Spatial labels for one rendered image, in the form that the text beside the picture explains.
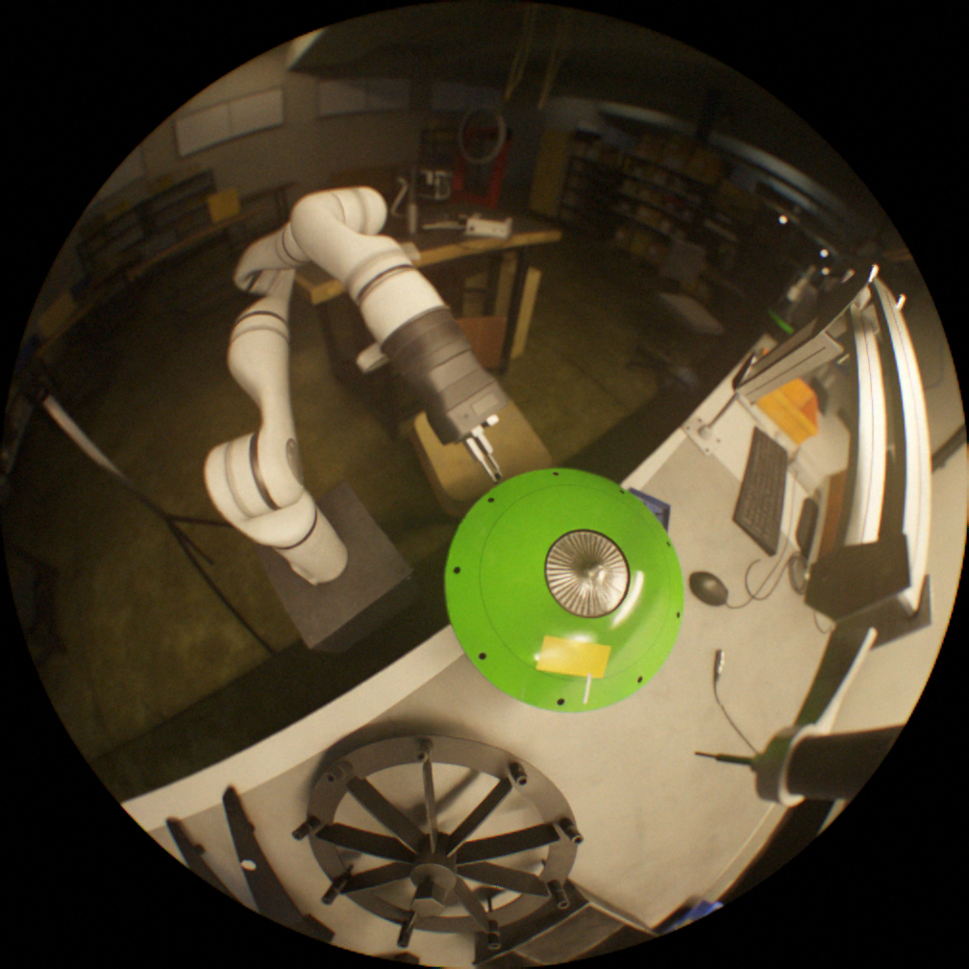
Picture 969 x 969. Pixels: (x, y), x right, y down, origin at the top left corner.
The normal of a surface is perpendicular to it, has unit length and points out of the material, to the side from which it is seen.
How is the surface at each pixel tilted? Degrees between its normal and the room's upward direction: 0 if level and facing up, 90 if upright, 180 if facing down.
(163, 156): 90
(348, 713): 0
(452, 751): 4
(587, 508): 11
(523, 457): 0
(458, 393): 32
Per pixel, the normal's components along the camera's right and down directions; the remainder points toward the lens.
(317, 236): -0.33, 0.76
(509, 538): -0.12, -0.60
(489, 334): 0.15, 0.85
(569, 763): 0.11, -0.51
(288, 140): 0.62, 0.70
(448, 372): 0.57, 0.06
